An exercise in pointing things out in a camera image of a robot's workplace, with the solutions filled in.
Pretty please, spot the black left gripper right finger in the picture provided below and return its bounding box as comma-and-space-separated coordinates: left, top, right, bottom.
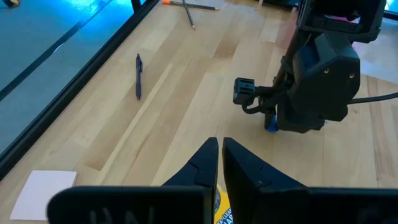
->
222, 136, 398, 224

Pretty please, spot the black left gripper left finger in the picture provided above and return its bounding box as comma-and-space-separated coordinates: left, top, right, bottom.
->
46, 136, 220, 224

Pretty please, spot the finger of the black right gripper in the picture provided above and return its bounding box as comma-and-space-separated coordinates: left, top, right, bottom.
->
264, 105, 279, 131
276, 107, 326, 134

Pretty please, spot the yellow Crayola crayon box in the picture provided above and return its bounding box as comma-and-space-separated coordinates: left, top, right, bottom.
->
214, 184, 233, 224

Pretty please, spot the dark blue pen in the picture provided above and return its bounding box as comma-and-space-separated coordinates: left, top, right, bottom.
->
135, 53, 144, 101

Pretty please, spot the pink sticky note pad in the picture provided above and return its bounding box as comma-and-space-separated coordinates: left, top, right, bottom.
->
9, 170, 78, 222

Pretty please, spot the black right camera cable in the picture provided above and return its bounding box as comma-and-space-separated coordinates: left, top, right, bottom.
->
241, 85, 289, 115

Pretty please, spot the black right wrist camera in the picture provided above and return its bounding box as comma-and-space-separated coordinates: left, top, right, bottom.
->
233, 77, 256, 106

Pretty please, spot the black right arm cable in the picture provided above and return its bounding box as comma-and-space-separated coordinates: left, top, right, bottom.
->
347, 91, 398, 106

